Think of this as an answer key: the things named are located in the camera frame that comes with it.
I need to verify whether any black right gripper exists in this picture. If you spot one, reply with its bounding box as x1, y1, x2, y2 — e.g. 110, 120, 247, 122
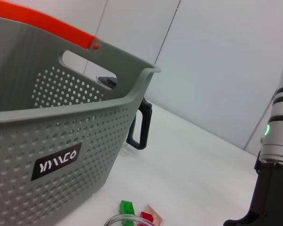
223, 161, 283, 226

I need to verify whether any glass teacup black holder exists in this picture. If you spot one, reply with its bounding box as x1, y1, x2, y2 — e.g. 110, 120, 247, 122
103, 213, 157, 226

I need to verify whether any grey perforated storage bin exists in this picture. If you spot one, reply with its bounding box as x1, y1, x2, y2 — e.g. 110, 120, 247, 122
0, 14, 161, 226

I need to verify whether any white toy brick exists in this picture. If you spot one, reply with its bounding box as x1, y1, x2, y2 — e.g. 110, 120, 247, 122
143, 204, 164, 224

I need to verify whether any dark red toy brick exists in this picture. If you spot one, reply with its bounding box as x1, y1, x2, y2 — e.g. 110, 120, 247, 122
139, 211, 155, 223

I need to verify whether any green toy brick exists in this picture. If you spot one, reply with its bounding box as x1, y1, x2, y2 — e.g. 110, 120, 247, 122
119, 199, 136, 216

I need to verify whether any glass teapot black handle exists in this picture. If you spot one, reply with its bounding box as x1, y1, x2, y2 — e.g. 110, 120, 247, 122
96, 75, 153, 151

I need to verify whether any orange bin handle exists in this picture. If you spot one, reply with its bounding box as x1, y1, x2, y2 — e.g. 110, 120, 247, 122
0, 0, 102, 51

